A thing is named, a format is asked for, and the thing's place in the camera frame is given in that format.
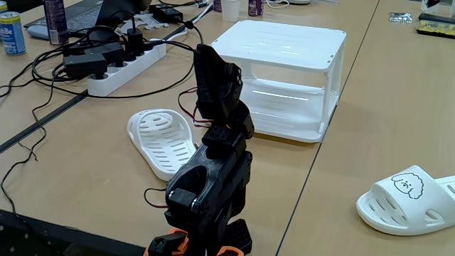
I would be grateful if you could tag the white slipper with dog print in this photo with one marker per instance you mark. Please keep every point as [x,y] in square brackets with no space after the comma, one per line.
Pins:
[135,137]
[412,208]

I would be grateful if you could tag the white plastic shoe rack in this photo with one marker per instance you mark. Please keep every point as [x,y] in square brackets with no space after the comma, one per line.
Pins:
[284,42]

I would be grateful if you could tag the white paper cup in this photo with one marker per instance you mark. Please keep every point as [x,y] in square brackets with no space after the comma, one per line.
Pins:
[231,10]

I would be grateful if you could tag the purple drink can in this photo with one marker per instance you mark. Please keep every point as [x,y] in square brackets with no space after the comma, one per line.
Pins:
[256,7]
[217,5]

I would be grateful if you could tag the black power brick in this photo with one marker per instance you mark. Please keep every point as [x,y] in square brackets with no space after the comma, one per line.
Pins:
[165,13]

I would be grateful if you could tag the black plug charger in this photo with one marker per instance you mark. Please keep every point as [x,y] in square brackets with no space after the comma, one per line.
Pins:
[135,41]

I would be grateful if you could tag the white power strip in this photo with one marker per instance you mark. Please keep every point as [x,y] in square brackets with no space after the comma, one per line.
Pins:
[124,73]

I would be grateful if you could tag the black adapter with green light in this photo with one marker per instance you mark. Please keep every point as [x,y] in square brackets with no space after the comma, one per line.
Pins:
[110,53]

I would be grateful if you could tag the white box device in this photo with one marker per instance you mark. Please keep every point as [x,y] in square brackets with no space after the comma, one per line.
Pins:
[298,1]

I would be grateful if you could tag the black power adapter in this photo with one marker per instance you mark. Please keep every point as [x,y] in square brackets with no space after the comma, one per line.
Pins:
[83,65]

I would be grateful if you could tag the dark laptop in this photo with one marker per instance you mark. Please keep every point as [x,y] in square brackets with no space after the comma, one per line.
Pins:
[81,14]

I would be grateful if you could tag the tall purple can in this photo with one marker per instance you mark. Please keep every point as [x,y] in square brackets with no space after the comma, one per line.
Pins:
[55,21]

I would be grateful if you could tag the silver foil wrapper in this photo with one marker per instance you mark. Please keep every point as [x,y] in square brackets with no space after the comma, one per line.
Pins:
[400,17]

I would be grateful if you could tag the blue drink can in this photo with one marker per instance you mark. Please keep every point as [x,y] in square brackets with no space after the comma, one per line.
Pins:
[12,33]

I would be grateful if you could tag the black and yellow box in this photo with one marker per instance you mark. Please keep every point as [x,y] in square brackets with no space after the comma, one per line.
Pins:
[435,26]

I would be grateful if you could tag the white and black box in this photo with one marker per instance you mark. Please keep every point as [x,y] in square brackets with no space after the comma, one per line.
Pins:
[440,7]

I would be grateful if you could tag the white printed bracket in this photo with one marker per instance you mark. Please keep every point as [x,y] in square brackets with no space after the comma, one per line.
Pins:
[153,25]

